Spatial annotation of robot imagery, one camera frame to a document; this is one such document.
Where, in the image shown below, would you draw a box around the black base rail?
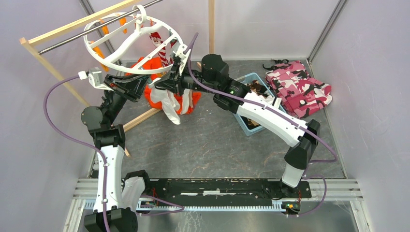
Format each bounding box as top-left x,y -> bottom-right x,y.
131,178 -> 312,216

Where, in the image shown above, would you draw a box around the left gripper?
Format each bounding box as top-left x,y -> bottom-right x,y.
101,71 -> 150,126

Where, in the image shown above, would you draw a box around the orange cloth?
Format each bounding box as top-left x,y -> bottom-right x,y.
142,57 -> 202,115

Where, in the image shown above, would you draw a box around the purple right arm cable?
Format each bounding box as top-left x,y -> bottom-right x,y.
184,32 -> 338,218

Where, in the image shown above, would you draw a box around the red white striped sock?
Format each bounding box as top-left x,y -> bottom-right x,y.
149,32 -> 177,67

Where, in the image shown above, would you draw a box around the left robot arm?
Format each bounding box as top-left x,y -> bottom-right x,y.
79,68 -> 152,232

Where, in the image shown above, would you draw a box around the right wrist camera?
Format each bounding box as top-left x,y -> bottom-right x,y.
174,44 -> 192,64

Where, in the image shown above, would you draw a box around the white sock with black stripes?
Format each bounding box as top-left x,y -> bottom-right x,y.
148,78 -> 181,125

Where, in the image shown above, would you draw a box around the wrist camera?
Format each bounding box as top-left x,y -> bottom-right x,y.
78,67 -> 103,86
174,44 -> 192,64

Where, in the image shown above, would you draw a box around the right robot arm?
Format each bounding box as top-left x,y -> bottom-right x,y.
151,54 -> 321,197

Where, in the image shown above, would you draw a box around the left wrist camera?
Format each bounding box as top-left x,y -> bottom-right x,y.
78,67 -> 103,86

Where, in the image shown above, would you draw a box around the wooden drying rack frame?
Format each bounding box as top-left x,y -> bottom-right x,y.
3,0 -> 208,159

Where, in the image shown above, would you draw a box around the white round clip hanger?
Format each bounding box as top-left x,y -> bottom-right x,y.
83,5 -> 184,75

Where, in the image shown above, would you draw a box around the metal hanging rod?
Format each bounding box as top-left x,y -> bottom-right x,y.
38,0 -> 164,56

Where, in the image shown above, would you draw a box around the pink camouflage trousers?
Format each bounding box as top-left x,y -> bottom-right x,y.
262,59 -> 333,119

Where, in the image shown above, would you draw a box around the light blue laundry basket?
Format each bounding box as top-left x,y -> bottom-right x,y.
234,72 -> 286,136

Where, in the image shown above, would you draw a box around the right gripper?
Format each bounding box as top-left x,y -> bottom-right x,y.
155,60 -> 217,97

